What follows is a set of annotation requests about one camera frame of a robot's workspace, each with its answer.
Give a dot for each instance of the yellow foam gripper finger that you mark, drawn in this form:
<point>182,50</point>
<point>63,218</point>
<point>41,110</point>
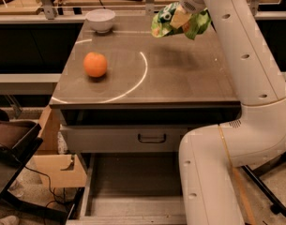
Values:
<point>180,17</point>

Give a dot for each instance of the green rice chip bag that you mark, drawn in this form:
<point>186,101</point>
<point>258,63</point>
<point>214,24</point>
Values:
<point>196,25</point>

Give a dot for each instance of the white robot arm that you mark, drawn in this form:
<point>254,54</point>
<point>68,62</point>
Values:
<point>209,156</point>

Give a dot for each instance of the grey drawer cabinet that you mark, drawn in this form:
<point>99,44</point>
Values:
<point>169,81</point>

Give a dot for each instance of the closed grey middle drawer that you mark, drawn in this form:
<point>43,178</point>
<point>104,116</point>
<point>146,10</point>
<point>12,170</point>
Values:
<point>122,139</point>

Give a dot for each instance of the open grey bottom drawer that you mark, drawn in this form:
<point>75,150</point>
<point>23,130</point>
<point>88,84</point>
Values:
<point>132,189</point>

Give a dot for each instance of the white ceramic bowl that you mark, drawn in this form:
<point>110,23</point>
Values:
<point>100,20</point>

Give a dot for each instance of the orange fruit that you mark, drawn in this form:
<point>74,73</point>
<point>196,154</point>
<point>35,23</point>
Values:
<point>95,64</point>

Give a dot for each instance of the cardboard box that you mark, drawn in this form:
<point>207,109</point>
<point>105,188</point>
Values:
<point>59,168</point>

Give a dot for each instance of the black stand leg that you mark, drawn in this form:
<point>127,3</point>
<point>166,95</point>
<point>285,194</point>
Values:
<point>277,207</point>

